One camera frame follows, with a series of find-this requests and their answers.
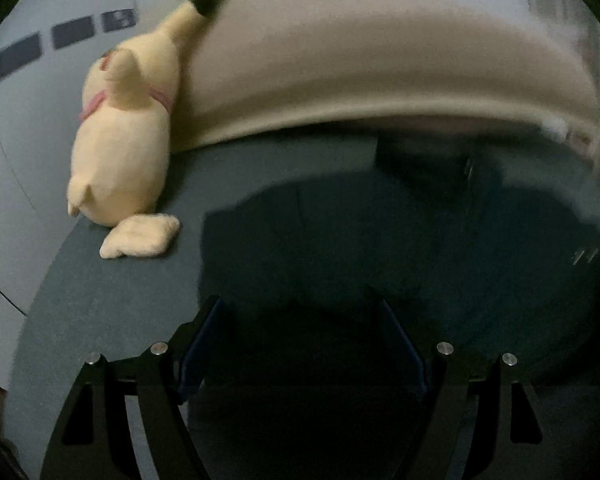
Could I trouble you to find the yellow plush toy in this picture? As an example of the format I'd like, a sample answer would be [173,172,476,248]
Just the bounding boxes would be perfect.
[66,0,231,261]

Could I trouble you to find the grey-blue bed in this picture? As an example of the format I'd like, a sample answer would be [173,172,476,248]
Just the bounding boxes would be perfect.
[2,127,600,480]

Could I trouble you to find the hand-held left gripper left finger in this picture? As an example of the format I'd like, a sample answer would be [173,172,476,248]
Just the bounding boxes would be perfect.
[40,295,231,480]

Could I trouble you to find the dark rectangular wall panel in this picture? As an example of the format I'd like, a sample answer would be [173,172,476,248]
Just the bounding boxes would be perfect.
[99,8,137,33]
[50,15,96,51]
[0,31,42,84]

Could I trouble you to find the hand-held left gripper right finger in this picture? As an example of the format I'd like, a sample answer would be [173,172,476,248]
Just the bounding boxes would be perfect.
[370,295,566,480]

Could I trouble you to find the dark navy garment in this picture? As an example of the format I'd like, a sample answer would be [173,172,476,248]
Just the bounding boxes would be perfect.
[197,132,600,411]

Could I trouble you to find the beige padded headboard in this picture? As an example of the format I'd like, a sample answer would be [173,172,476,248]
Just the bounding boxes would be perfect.
[167,0,600,156]

